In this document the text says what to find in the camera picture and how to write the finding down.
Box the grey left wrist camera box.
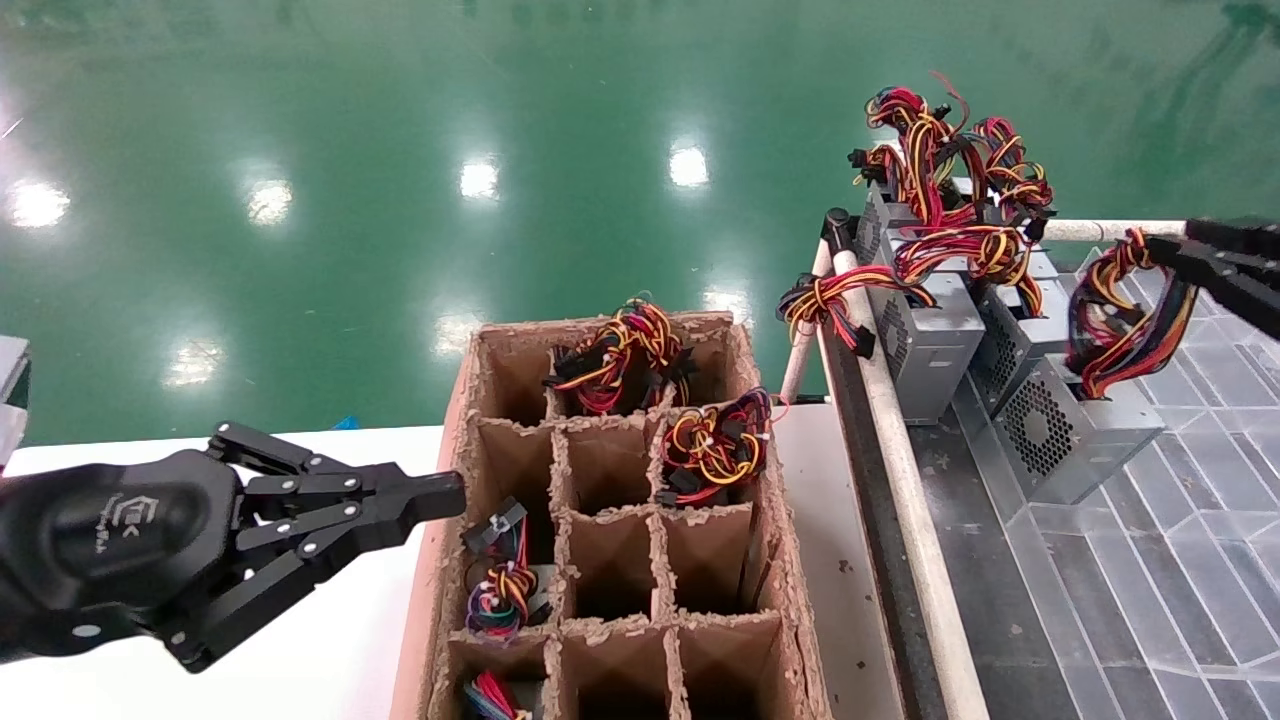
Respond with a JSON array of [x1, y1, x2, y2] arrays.
[[0, 335, 33, 471]]

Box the clear plastic ribbed sheet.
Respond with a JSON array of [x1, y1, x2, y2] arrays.
[[945, 245, 1280, 720]]

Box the grey power supply with wires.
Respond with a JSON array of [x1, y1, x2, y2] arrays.
[[895, 225, 1069, 416], [958, 115, 1056, 223], [775, 265, 986, 426], [848, 72, 966, 266]]

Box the power supply with wire bundle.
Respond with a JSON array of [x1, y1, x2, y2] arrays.
[[460, 670, 546, 720], [545, 298, 698, 416], [995, 228, 1201, 506], [655, 387, 777, 508], [463, 498, 556, 641]]

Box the brown cardboard divider box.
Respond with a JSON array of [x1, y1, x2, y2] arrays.
[[390, 312, 836, 720]]

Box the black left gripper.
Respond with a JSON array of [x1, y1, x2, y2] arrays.
[[0, 422, 468, 673]]

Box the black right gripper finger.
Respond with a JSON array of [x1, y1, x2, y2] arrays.
[[1147, 235, 1280, 341], [1185, 218, 1280, 263]]

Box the black pipe connector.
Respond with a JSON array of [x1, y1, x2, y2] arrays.
[[822, 207, 861, 256]]

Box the white rack pipe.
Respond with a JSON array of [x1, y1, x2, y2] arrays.
[[1045, 220, 1191, 244], [833, 250, 991, 720], [778, 240, 833, 403]]

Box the black rack rail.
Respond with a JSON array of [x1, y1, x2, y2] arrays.
[[815, 320, 951, 720]]

